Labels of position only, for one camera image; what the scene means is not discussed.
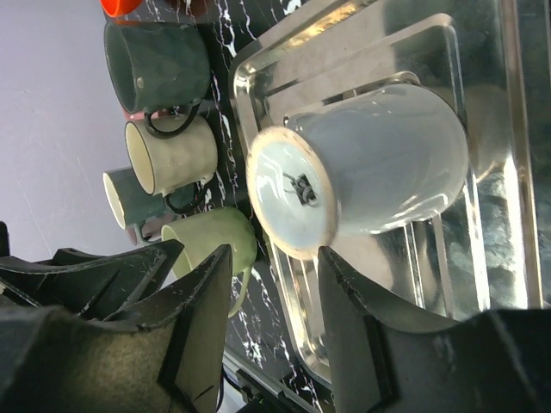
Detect red bowl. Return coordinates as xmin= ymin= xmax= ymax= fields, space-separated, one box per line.
xmin=100 ymin=0 xmax=142 ymax=17

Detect cream mug black handle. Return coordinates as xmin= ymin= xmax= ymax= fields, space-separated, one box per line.
xmin=125 ymin=116 xmax=218 ymax=215

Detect white grey mug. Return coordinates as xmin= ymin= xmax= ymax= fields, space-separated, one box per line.
xmin=246 ymin=83 xmax=469 ymax=260

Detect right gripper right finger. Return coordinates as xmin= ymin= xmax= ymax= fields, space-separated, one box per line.
xmin=318 ymin=247 xmax=395 ymax=412

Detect steel tray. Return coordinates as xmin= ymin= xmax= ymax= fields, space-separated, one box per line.
xmin=230 ymin=1 xmax=550 ymax=384

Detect pink lilac mug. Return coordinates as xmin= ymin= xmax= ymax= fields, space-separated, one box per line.
xmin=126 ymin=214 xmax=175 ymax=246

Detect light green mug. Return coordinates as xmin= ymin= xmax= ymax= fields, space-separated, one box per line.
xmin=161 ymin=206 xmax=257 ymax=317

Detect grey blue mug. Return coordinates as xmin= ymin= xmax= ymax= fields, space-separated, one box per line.
xmin=102 ymin=168 xmax=206 ymax=237

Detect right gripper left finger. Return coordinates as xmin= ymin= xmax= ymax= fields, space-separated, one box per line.
xmin=158 ymin=244 xmax=232 ymax=412

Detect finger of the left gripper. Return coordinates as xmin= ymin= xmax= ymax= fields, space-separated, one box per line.
xmin=1 ymin=240 xmax=184 ymax=320

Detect dark grey mug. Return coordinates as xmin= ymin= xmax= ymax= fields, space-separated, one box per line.
xmin=103 ymin=22 xmax=211 ymax=139

